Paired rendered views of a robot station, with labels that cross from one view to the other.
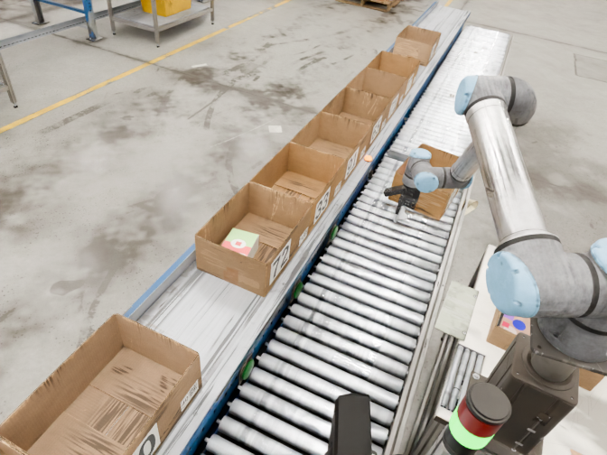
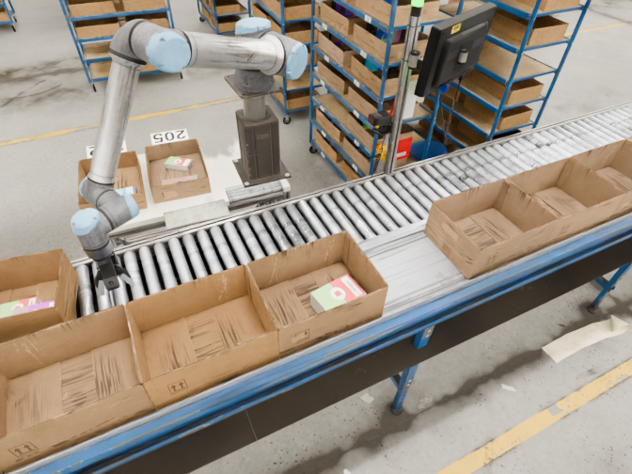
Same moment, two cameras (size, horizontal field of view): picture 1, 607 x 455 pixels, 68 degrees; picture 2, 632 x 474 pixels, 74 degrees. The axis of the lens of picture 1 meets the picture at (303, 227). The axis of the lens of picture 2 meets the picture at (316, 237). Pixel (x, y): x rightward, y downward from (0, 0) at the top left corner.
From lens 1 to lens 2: 2.11 m
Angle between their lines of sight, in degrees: 86
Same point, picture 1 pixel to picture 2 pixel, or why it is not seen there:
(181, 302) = (412, 291)
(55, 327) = not seen: outside the picture
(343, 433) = (447, 25)
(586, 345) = not seen: hidden behind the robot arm
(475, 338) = (214, 197)
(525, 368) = (268, 118)
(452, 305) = (196, 216)
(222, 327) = (389, 257)
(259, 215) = not seen: hidden behind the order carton
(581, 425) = (228, 150)
